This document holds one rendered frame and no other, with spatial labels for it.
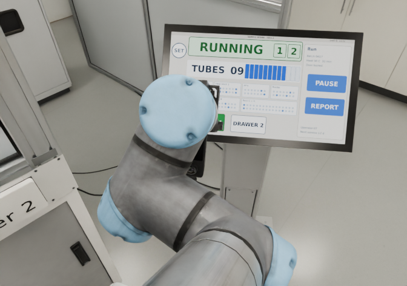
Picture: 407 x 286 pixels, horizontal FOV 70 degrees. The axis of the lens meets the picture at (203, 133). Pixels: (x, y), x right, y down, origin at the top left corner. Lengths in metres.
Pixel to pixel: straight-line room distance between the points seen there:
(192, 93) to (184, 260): 0.15
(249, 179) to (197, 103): 0.81
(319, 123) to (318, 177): 1.28
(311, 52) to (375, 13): 1.96
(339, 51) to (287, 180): 1.27
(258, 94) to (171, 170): 0.51
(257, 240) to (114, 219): 0.15
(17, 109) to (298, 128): 0.67
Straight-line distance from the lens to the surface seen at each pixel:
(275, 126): 0.79
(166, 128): 0.28
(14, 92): 0.73
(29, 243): 1.06
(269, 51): 0.81
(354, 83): 0.85
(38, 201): 0.91
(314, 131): 0.81
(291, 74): 0.80
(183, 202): 0.30
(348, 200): 2.03
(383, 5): 2.74
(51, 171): 0.88
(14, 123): 0.77
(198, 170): 0.50
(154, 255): 1.68
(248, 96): 0.78
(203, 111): 0.28
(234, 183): 1.09
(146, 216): 0.32
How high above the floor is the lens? 1.51
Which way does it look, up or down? 43 degrees down
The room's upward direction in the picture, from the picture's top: straight up
